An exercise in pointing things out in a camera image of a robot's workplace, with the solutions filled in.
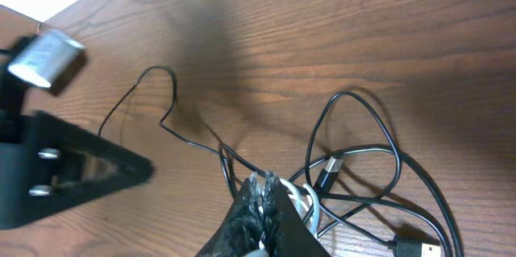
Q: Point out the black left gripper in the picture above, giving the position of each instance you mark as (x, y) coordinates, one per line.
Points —
(54, 165)

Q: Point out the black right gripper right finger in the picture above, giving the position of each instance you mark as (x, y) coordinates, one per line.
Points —
(285, 233)

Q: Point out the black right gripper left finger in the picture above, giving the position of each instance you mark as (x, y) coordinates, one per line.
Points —
(242, 228)

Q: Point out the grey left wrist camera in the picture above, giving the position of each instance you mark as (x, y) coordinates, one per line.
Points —
(50, 61)

